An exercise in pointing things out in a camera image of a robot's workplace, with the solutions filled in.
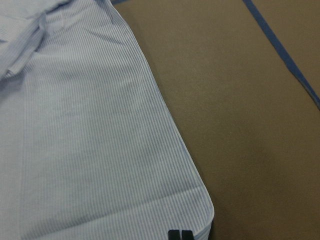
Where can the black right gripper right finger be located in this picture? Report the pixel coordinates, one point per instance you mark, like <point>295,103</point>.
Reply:
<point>187,235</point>

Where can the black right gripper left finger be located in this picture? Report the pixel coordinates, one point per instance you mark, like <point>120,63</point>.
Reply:
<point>174,234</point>

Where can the light blue striped shirt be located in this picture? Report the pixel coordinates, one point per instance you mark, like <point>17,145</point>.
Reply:
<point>88,147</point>

